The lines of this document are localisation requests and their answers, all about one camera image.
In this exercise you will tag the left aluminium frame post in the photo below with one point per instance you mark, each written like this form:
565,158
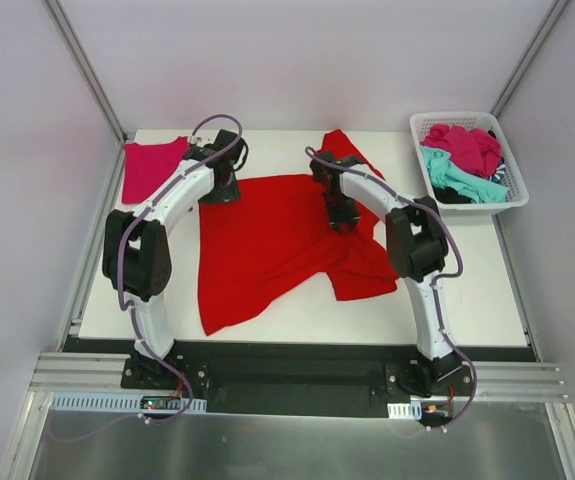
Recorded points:
76,50

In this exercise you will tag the right aluminium frame post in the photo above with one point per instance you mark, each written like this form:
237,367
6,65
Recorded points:
537,43

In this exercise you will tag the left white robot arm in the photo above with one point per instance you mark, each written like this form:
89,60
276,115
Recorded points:
136,254

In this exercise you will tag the crumpled magenta t shirt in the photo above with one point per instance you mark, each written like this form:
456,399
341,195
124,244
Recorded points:
474,151

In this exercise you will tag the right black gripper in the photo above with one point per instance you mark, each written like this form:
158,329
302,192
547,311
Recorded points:
342,216

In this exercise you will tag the teal t shirt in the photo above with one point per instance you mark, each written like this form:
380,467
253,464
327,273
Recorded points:
444,173

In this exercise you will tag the folded magenta t shirt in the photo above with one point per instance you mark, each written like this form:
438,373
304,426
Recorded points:
148,167

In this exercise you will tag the left white cable duct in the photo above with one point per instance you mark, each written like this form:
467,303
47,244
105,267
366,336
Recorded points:
125,403

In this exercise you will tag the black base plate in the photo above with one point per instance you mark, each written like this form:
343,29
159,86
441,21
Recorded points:
291,379

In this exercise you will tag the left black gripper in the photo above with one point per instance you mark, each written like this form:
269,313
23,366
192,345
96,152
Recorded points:
222,191

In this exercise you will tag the white cable duct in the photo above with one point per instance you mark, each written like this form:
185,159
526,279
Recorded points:
125,403
405,411

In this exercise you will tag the red t shirt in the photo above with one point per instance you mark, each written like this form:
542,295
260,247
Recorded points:
277,236

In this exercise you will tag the striped garment in basket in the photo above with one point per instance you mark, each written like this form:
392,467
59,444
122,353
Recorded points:
499,172

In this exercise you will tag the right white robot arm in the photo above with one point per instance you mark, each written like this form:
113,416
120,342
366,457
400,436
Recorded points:
417,244

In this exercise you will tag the black garment in basket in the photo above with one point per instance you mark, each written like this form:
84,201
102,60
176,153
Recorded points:
450,196

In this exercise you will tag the white plastic basket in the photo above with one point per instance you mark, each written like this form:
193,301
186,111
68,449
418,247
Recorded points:
517,196

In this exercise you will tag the right white cable duct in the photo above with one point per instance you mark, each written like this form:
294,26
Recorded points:
405,411

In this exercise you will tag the aluminium frame post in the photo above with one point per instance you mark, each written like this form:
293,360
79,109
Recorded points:
76,50
537,43

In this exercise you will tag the aluminium rail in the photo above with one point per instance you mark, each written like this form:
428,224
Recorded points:
78,372

